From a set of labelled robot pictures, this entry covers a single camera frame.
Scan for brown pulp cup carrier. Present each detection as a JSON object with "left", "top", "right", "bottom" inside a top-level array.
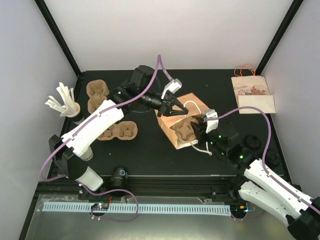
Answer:
[
  {"left": 97, "top": 121, "right": 138, "bottom": 141},
  {"left": 170, "top": 116, "right": 196, "bottom": 143}
]

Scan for brown paper takeout bag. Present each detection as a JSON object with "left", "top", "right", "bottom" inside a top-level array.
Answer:
[{"left": 157, "top": 93, "right": 210, "bottom": 154}]

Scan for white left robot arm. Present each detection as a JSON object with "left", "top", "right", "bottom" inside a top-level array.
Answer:
[{"left": 48, "top": 65, "right": 189, "bottom": 200}]

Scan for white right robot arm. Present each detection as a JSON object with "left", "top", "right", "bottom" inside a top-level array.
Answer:
[{"left": 191, "top": 121, "right": 320, "bottom": 240}]

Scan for white paper coffee cup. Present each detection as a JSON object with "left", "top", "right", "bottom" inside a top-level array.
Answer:
[{"left": 80, "top": 146, "right": 94, "bottom": 162}]

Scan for black lid on table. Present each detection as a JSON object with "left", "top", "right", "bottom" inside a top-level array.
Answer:
[
  {"left": 243, "top": 134, "right": 261, "bottom": 150},
  {"left": 265, "top": 149, "right": 282, "bottom": 168}
]

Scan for stack of pulp cup carriers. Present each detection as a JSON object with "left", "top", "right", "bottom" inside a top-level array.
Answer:
[{"left": 86, "top": 79, "right": 110, "bottom": 114}]

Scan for stack of black cup lids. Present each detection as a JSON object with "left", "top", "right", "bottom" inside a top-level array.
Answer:
[{"left": 108, "top": 167, "right": 128, "bottom": 198}]

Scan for cup of white wrapped stirrers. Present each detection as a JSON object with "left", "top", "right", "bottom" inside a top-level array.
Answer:
[{"left": 44, "top": 82, "right": 85, "bottom": 125}]

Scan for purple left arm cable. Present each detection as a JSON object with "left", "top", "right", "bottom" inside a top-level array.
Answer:
[{"left": 39, "top": 54, "right": 176, "bottom": 223}]

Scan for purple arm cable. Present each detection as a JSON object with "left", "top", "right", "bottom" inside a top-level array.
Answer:
[
  {"left": 216, "top": 106, "right": 320, "bottom": 222},
  {"left": 39, "top": 54, "right": 176, "bottom": 223}
]

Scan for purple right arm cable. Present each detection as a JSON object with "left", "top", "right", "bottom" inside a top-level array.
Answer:
[{"left": 216, "top": 106, "right": 320, "bottom": 222}]

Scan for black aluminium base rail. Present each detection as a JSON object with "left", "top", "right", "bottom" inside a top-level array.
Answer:
[{"left": 35, "top": 176, "right": 244, "bottom": 204}]

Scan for printed paper bag orange handles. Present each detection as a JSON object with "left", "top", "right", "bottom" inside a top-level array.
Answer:
[{"left": 231, "top": 63, "right": 276, "bottom": 114}]

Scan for light blue cable duct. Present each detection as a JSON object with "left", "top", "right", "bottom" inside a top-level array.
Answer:
[{"left": 42, "top": 202, "right": 231, "bottom": 217}]

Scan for black right frame post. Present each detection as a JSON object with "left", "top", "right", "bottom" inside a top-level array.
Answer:
[{"left": 255, "top": 0, "right": 304, "bottom": 76}]

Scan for black frame post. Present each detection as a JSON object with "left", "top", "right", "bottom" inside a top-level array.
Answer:
[
  {"left": 34, "top": 0, "right": 82, "bottom": 77},
  {"left": 255, "top": 0, "right": 304, "bottom": 76}
]

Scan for black left frame post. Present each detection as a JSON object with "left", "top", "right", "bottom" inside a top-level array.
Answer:
[{"left": 34, "top": 0, "right": 82, "bottom": 77}]

